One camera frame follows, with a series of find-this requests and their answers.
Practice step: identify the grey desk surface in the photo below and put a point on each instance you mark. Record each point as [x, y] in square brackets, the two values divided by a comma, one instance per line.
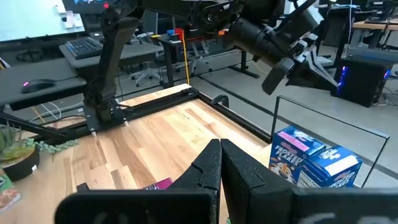
[133, 51]
[68, 82]

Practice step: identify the black computer mouse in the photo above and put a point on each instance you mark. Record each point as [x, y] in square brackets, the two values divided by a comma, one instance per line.
[38, 85]

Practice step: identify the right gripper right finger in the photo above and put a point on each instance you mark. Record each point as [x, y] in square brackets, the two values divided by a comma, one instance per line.
[311, 207]

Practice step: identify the succulent plant in black pot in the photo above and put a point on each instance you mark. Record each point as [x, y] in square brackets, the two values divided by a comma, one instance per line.
[21, 165]

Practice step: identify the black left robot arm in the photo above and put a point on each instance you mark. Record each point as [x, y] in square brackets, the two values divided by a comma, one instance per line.
[118, 62]

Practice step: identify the office chair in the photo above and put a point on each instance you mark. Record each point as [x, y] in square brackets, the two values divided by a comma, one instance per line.
[144, 74]

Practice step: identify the black aluminium table frame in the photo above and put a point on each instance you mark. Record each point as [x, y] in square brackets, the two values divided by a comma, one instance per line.
[174, 101]

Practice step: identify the green cereal box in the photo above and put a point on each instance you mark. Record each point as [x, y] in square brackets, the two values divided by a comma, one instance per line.
[7, 193]

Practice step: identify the bright computer monitor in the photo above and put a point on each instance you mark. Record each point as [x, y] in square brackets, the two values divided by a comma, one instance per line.
[31, 18]

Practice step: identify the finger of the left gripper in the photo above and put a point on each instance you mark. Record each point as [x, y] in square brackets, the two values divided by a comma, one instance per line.
[306, 80]
[315, 69]

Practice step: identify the black standing desk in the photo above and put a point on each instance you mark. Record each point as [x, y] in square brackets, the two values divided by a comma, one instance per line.
[168, 62]

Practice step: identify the black keyboard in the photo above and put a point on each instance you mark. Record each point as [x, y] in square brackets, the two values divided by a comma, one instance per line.
[83, 47]

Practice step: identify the black table clamp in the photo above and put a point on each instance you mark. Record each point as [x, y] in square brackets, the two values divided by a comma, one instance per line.
[220, 100]

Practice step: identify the black computer tower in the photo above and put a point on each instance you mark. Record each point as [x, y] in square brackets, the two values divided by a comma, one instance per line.
[363, 84]

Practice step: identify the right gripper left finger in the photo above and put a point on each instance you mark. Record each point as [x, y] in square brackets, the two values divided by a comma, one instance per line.
[140, 208]

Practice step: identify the blue cereal box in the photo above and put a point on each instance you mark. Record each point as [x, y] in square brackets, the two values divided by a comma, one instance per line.
[289, 155]
[335, 174]

